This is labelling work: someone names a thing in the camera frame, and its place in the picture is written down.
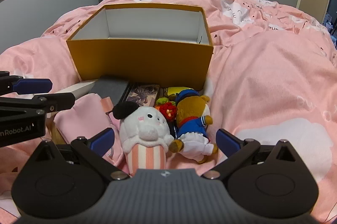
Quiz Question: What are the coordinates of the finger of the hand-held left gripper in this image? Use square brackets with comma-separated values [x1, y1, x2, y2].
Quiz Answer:
[0, 92, 76, 117]
[0, 71, 53, 96]

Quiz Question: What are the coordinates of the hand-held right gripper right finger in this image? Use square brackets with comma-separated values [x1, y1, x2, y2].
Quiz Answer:
[202, 129, 304, 180]

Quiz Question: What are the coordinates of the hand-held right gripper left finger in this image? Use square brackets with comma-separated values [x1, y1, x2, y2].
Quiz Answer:
[32, 128, 131, 182]

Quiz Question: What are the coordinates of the white glasses case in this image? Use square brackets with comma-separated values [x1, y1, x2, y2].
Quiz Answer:
[54, 80, 99, 103]

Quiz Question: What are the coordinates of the pink pouch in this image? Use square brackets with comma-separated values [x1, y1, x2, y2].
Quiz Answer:
[54, 94, 125, 168]

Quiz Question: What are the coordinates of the white popcorn plush toy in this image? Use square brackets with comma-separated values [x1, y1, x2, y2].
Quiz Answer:
[113, 101, 175, 177]

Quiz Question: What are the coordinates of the brown sailor bear plush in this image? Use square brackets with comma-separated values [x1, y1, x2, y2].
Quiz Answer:
[168, 90, 219, 164]

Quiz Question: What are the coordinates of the dark grey ribbed box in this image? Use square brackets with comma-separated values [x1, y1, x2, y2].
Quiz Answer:
[88, 75, 131, 106]

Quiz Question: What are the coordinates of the red crochet flower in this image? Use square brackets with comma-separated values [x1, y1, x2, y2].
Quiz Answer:
[155, 98, 177, 123]

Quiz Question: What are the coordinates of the yellow plush toy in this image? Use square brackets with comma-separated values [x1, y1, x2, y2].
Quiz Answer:
[166, 86, 195, 101]

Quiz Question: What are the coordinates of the orange cardboard box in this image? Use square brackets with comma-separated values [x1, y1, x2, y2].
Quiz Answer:
[66, 3, 214, 91]

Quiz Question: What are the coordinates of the pink printed blanket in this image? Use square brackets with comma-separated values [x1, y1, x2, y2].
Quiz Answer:
[0, 0, 337, 224]

